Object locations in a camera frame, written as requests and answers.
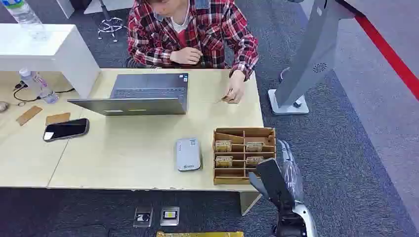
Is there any black smartphone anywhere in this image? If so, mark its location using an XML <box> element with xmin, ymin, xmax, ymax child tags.
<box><xmin>42</xmin><ymin>118</ymin><xmax>90</xmax><ymax>143</ymax></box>

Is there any large clear water bottle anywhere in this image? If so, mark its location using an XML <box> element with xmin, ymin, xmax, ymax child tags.
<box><xmin>0</xmin><ymin>0</ymin><xmax>50</xmax><ymax>42</ymax></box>

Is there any black cable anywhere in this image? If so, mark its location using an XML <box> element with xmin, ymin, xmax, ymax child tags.
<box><xmin>13</xmin><ymin>81</ymin><xmax>76</xmax><ymax>103</ymax></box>

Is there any brown cardboard piece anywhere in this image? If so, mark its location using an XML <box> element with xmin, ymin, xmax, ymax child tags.
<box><xmin>45</xmin><ymin>112</ymin><xmax>71</xmax><ymax>126</ymax></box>

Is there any person's left hand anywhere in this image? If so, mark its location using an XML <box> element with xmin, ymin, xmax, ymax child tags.
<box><xmin>223</xmin><ymin>69</ymin><xmax>247</xmax><ymax>105</ymax></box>

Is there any person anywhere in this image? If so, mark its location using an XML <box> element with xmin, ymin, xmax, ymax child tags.
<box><xmin>126</xmin><ymin>0</ymin><xmax>259</xmax><ymax>105</ymax></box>

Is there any wooden card box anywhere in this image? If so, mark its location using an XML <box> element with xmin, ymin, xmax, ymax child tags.
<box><xmin>212</xmin><ymin>127</ymin><xmax>277</xmax><ymax>186</ymax></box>

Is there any pale desk leg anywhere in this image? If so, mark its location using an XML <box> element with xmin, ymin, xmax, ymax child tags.
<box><xmin>238</xmin><ymin>191</ymin><xmax>263</xmax><ymax>217</ymax></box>

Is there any small clear water bottle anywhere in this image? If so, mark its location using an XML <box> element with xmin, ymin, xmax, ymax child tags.
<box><xmin>18</xmin><ymin>68</ymin><xmax>60</xmax><ymax>105</ymax></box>

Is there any person's right hand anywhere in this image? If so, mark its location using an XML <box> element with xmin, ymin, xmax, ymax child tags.
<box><xmin>169</xmin><ymin>46</ymin><xmax>204</xmax><ymax>65</ymax></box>

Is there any chrome chair base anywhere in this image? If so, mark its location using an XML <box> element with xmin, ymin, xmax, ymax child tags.
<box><xmin>97</xmin><ymin>0</ymin><xmax>127</xmax><ymax>43</ymax></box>

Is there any long brown cardboard strip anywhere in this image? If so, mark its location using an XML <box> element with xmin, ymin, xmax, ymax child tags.
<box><xmin>15</xmin><ymin>105</ymin><xmax>43</xmax><ymax>127</ymax></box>

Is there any tan card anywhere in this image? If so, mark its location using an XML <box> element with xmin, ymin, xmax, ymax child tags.
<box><xmin>215</xmin><ymin>88</ymin><xmax>233</xmax><ymax>104</ymax></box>

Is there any floor socket with black plug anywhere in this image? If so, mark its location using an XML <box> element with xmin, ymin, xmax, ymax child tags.
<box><xmin>132</xmin><ymin>205</ymin><xmax>154</xmax><ymax>228</ymax></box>

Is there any yellow strip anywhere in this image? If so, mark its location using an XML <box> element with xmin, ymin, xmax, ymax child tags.
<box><xmin>156</xmin><ymin>231</ymin><xmax>245</xmax><ymax>237</ymax></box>

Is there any white desk riser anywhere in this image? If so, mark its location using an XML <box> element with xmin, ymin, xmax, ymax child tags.
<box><xmin>0</xmin><ymin>23</ymin><xmax>101</xmax><ymax>99</ymax></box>

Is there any grey open laptop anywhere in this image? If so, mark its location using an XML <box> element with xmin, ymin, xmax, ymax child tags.
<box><xmin>67</xmin><ymin>72</ymin><xmax>190</xmax><ymax>117</ymax></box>

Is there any floor socket with yellow label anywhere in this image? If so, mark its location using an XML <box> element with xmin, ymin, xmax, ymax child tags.
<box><xmin>160</xmin><ymin>206</ymin><xmax>180</xmax><ymax>227</ymax></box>

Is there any grey kiosk stand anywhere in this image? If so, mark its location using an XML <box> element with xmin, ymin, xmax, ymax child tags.
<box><xmin>267</xmin><ymin>0</ymin><xmax>358</xmax><ymax>116</ymax></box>

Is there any printed card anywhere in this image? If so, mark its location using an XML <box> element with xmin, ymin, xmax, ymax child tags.
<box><xmin>215</xmin><ymin>156</ymin><xmax>234</xmax><ymax>168</ymax></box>
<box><xmin>245</xmin><ymin>142</ymin><xmax>264</xmax><ymax>153</ymax></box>
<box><xmin>215</xmin><ymin>140</ymin><xmax>233</xmax><ymax>153</ymax></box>
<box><xmin>245</xmin><ymin>156</ymin><xmax>264</xmax><ymax>167</ymax></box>

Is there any red floor tape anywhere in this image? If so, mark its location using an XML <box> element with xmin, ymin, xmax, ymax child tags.
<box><xmin>355</xmin><ymin>13</ymin><xmax>419</xmax><ymax>102</ymax></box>

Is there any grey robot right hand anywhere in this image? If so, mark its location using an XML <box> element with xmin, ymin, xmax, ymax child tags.
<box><xmin>248</xmin><ymin>140</ymin><xmax>305</xmax><ymax>210</ymax></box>

